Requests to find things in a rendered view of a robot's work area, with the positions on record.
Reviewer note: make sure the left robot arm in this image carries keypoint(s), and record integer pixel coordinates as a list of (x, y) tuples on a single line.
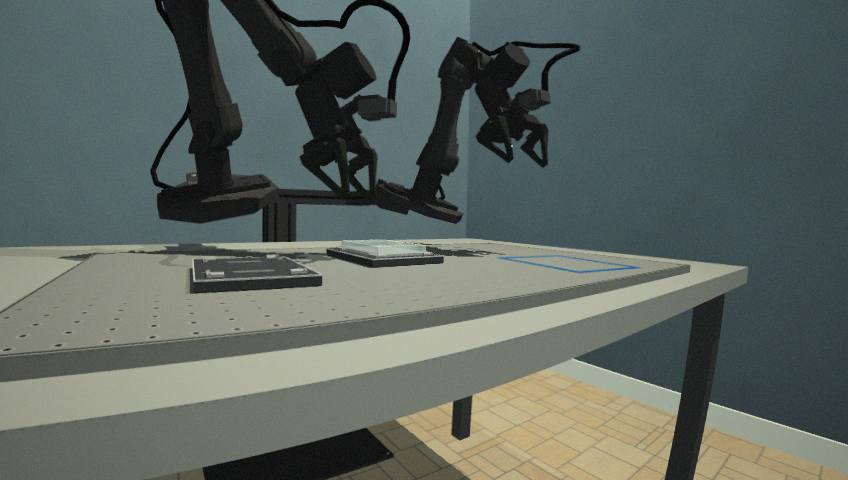
[(456, 76)]

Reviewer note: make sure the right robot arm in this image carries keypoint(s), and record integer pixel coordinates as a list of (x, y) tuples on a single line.
[(216, 121)]

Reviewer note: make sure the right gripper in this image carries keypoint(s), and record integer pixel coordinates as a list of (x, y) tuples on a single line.
[(345, 136)]

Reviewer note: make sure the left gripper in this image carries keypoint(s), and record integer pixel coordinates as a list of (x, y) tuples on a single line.
[(498, 129)]

